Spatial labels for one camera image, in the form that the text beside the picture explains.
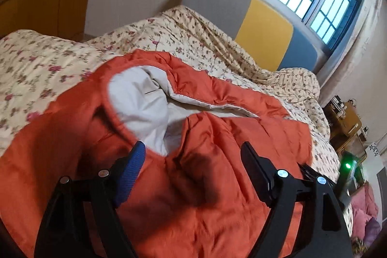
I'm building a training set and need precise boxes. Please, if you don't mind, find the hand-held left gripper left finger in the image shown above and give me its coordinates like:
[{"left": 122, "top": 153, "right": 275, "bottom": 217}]
[{"left": 34, "top": 141, "right": 146, "bottom": 258}]

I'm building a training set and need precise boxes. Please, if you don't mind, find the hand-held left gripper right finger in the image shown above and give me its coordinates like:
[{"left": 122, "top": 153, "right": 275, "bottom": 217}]
[{"left": 240, "top": 141, "right": 353, "bottom": 258}]

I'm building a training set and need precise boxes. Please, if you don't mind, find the pink cloth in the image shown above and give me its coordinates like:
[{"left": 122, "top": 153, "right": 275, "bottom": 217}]
[{"left": 350, "top": 182, "right": 382, "bottom": 244}]

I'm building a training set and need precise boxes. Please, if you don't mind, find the wooden nightstand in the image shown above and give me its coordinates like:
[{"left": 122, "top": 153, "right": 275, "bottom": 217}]
[{"left": 325, "top": 96, "right": 369, "bottom": 156}]

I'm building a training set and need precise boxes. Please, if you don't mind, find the beige small-floral bed cover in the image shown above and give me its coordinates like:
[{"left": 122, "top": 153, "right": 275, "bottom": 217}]
[{"left": 85, "top": 5, "right": 354, "bottom": 236}]

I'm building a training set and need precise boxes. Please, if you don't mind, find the beige patterned curtain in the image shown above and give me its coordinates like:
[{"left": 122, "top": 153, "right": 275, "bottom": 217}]
[{"left": 314, "top": 0, "right": 387, "bottom": 107}]

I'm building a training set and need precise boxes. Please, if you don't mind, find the grey yellow blue headboard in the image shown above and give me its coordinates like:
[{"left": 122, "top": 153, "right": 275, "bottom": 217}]
[{"left": 181, "top": 0, "right": 318, "bottom": 75}]

